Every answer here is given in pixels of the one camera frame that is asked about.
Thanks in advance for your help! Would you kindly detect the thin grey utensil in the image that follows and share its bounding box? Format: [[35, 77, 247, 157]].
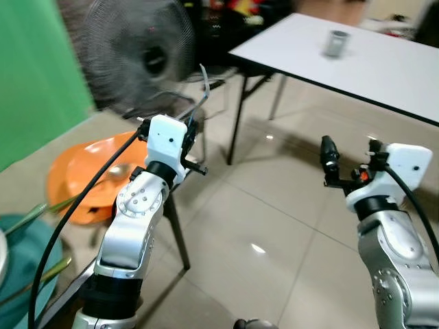
[[180, 63, 211, 127]]

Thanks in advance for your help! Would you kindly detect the black power strip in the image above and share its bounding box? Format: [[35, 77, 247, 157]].
[[205, 77, 228, 90]]

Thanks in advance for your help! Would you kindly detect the white table with black legs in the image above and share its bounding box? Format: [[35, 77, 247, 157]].
[[227, 12, 439, 166]]

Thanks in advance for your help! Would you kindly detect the grey standing fan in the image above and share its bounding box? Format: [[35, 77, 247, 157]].
[[58, 0, 202, 119]]

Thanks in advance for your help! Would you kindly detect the dark shelf with colourful items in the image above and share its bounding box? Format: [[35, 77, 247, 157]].
[[182, 0, 304, 71]]

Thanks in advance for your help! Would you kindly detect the grey metal cup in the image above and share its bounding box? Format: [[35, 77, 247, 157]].
[[324, 30, 351, 60]]

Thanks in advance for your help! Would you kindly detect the orange plastic plate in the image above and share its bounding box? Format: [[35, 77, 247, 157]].
[[46, 132, 149, 226]]

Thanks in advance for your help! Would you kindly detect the green backdrop cloth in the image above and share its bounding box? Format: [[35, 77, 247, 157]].
[[0, 0, 96, 173]]

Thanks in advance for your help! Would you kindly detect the thin green stick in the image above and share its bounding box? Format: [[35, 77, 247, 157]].
[[0, 195, 80, 238], [0, 257, 73, 306]]

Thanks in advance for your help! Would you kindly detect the dark robot foot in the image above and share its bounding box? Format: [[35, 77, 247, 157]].
[[233, 318, 277, 329]]

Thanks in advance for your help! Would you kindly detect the teal round container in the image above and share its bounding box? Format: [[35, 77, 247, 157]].
[[0, 215, 67, 329]]

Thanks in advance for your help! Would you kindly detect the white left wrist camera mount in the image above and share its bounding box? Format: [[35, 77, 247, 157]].
[[145, 114, 190, 183]]

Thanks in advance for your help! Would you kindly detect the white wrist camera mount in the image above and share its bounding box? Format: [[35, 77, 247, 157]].
[[145, 114, 190, 183], [345, 143, 434, 215]]

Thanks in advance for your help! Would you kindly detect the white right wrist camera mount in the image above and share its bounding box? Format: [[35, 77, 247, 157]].
[[345, 143, 434, 215]]

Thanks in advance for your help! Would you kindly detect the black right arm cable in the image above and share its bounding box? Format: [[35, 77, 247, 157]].
[[383, 163, 439, 263]]

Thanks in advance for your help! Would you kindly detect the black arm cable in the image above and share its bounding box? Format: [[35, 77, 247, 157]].
[[383, 163, 439, 263], [27, 121, 152, 329]]

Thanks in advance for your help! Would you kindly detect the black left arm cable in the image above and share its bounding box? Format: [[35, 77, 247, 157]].
[[27, 121, 152, 329]]

